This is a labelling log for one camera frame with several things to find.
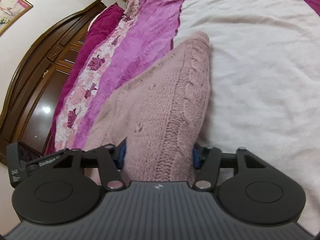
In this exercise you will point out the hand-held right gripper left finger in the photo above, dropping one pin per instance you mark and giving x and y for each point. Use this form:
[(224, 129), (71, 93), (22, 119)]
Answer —
[(122, 153)]

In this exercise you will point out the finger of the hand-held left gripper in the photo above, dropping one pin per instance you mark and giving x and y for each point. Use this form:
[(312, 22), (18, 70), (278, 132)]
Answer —
[(45, 162)]

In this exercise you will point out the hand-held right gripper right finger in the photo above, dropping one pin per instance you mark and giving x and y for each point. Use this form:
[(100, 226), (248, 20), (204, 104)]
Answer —
[(196, 158)]

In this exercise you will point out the pink knit sweater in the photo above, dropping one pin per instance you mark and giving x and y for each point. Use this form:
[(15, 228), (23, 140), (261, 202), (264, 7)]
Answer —
[(160, 110)]

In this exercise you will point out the dark wooden headboard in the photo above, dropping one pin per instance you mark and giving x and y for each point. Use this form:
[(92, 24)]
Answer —
[(32, 80)]

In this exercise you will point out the pink white striped blanket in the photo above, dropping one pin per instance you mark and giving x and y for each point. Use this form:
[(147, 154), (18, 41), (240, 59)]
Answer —
[(250, 67)]

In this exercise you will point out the gold framed wall picture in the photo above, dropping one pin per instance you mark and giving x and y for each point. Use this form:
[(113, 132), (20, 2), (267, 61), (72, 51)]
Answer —
[(11, 10)]

